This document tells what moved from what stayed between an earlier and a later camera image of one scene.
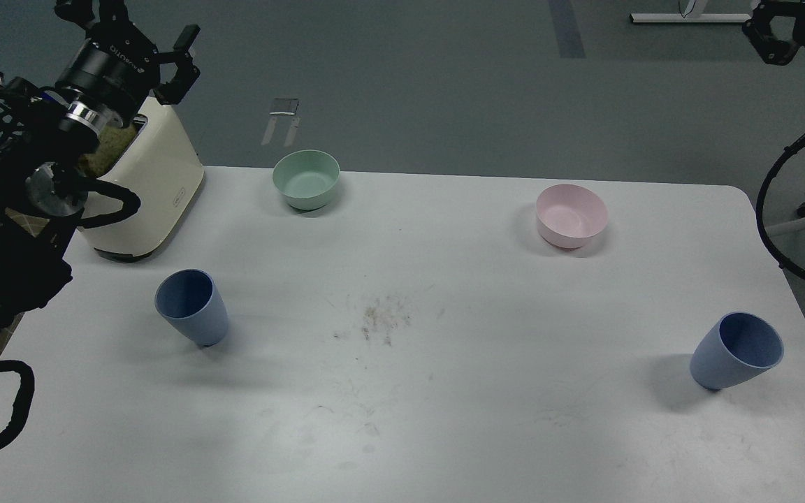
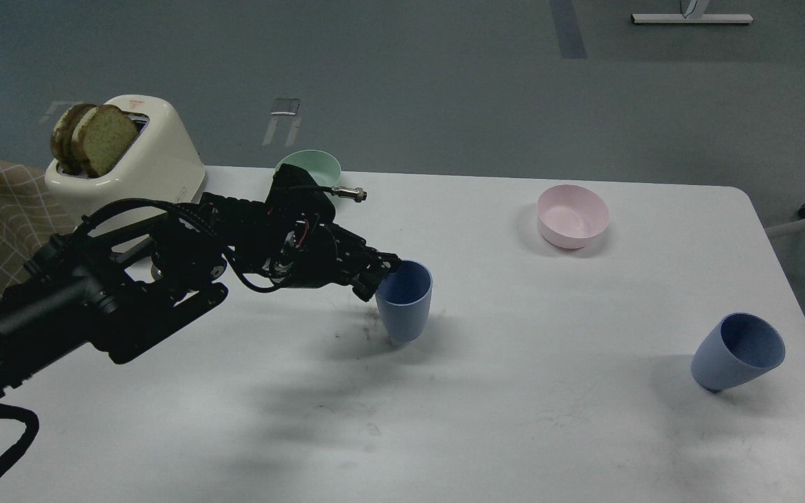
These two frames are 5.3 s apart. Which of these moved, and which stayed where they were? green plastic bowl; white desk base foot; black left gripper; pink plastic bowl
Moved: black left gripper
Stayed: white desk base foot; pink plastic bowl; green plastic bowl
